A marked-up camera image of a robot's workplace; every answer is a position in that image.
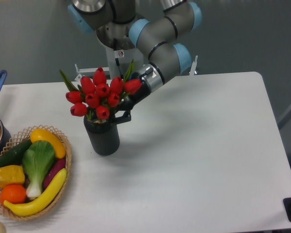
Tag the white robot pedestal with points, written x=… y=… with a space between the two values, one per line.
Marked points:
x=120 y=50

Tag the yellow banana squash lower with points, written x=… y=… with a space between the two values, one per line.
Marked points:
x=42 y=201

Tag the purple eggplant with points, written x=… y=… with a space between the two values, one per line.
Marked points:
x=57 y=166

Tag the green bok choy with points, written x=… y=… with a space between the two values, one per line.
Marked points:
x=36 y=162

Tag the woven wicker basket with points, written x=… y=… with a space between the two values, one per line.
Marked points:
x=25 y=135

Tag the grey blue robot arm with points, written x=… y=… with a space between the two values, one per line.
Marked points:
x=163 y=57

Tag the dark grey ribbed vase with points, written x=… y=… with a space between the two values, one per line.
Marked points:
x=104 y=137

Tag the red tulip bouquet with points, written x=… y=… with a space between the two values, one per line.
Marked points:
x=96 y=99

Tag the green cucumber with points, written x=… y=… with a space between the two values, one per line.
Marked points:
x=14 y=155

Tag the white base bracket left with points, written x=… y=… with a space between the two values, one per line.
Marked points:
x=89 y=72

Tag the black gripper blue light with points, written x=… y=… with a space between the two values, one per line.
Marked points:
x=135 y=91

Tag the orange fruit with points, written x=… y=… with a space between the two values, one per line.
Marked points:
x=14 y=193

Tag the yellow bell pepper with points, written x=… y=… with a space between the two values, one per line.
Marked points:
x=12 y=174

